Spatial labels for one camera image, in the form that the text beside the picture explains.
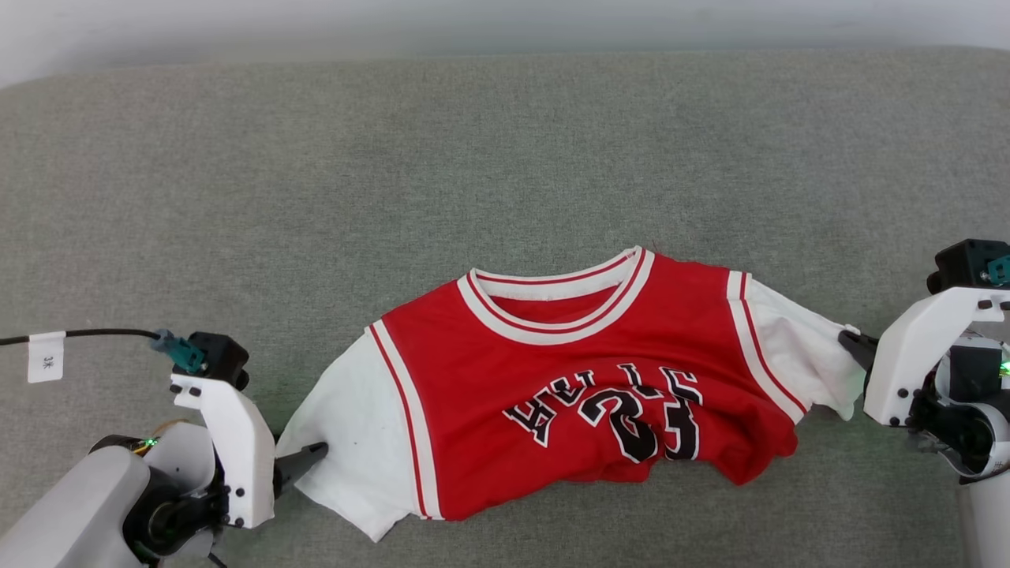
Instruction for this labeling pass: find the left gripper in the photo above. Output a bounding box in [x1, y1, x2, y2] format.
[89, 422, 329, 564]

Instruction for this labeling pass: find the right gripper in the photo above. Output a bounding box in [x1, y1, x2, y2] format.
[837, 328, 1010, 484]

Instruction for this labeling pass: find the red and white basketball jersey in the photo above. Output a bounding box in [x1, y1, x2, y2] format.
[275, 246, 867, 544]

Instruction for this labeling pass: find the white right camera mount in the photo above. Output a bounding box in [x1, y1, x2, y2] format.
[862, 286, 1010, 428]

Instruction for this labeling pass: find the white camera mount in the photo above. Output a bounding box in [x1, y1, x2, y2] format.
[862, 286, 1010, 428]
[171, 374, 276, 530]

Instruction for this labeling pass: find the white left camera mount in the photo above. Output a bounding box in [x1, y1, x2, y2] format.
[171, 374, 276, 530]

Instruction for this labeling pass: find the teal left camera connector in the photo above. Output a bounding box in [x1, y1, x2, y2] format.
[150, 329, 208, 376]

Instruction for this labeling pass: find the black left camera cable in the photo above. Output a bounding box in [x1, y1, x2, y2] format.
[0, 327, 163, 348]

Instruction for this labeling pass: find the white cable label tag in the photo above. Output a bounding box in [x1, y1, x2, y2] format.
[28, 331, 67, 384]

